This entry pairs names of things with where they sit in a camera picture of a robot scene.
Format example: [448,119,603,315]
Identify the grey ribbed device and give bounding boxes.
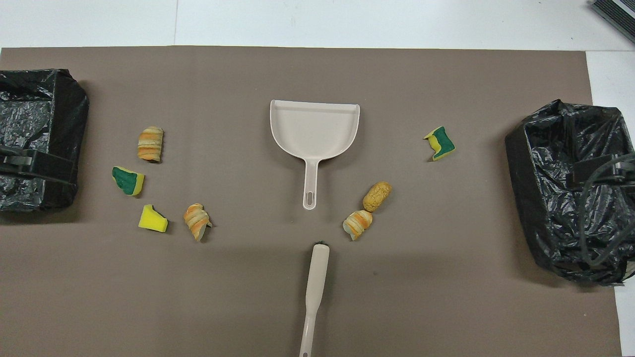
[590,0,635,44]

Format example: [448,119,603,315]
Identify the beige hand brush black bristles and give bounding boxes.
[299,241,330,357]

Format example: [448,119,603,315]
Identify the beige plastic dustpan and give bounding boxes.
[270,100,361,210]

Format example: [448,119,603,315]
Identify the black bag lined bin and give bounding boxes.
[0,68,90,213]
[505,99,635,287]

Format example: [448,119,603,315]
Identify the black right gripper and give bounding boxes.
[567,156,630,189]

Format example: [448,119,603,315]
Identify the brown paper table mat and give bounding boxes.
[0,46,622,357]

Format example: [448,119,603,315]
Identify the striped orange toy croissant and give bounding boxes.
[342,210,373,241]
[183,203,213,242]
[137,126,164,164]

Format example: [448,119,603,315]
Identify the plain yellow sponge piece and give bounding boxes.
[138,204,169,233]

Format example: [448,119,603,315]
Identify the brown cracked toy bread roll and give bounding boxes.
[362,181,392,213]

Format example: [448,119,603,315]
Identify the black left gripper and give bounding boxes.
[0,146,75,185]

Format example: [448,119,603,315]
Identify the wavy green yellow sponge piece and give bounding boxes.
[423,126,455,162]

